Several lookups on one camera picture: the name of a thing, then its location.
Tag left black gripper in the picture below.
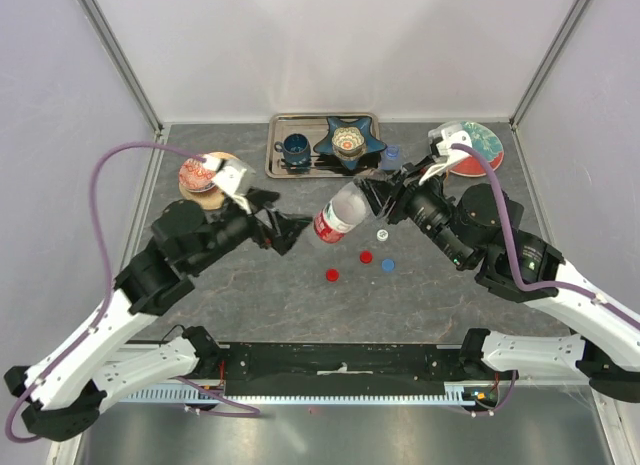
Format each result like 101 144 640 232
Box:
187 186 312 276

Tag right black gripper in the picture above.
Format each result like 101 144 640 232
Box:
354 151 472 267

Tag red cap water bottle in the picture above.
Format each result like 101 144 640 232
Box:
306 182 370 248

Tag blue cap water bottle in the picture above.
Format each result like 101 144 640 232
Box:
379 145 402 171

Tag white tea bottle cap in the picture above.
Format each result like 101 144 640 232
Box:
376 229 389 242

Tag red bottle cap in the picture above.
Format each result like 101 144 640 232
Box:
359 251 373 264
325 268 340 282

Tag blue bottle cap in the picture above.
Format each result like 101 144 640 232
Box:
381 259 395 272

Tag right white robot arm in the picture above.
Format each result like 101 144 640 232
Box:
355 165 639 403

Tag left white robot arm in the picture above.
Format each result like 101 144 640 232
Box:
4 188 312 443

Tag small patterned bowl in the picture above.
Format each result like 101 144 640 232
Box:
331 127 366 160

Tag tan wooden plate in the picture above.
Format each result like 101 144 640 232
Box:
178 151 241 212

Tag metal tray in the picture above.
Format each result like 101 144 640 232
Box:
264 112 384 180

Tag blue teacup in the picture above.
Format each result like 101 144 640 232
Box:
274 133 311 167

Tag red patterned bowl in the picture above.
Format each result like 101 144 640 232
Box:
178 159 215 193

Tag red teal floral plate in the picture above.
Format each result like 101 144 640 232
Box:
451 121 505 178

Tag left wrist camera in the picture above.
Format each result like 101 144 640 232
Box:
202 154 255 215

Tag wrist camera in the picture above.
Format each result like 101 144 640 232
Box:
419 122 473 185
202 154 255 215

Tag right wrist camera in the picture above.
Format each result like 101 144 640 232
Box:
419 122 473 185

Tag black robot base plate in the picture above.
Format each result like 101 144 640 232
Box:
192 342 516 396

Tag slotted cable duct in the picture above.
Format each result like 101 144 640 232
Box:
119 381 497 406

